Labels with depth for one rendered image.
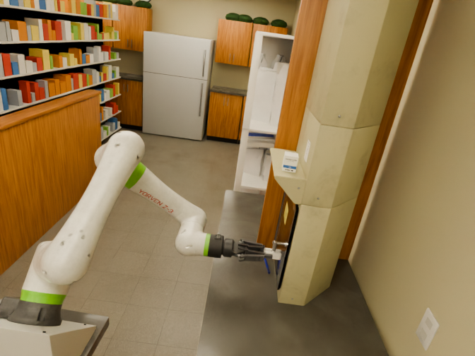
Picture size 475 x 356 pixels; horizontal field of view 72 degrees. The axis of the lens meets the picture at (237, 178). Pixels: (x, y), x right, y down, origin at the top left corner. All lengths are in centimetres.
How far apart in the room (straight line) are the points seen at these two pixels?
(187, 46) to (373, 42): 510
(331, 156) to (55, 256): 89
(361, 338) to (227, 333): 52
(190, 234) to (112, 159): 43
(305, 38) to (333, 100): 41
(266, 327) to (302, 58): 108
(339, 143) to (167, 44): 519
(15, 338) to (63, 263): 22
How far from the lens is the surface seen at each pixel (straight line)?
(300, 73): 144
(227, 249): 133
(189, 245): 133
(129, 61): 705
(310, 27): 144
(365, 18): 110
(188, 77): 607
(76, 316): 141
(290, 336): 137
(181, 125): 626
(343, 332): 147
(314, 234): 128
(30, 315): 120
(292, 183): 116
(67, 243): 105
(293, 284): 141
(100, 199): 108
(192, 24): 671
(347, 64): 109
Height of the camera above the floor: 194
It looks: 24 degrees down
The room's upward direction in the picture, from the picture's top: 8 degrees clockwise
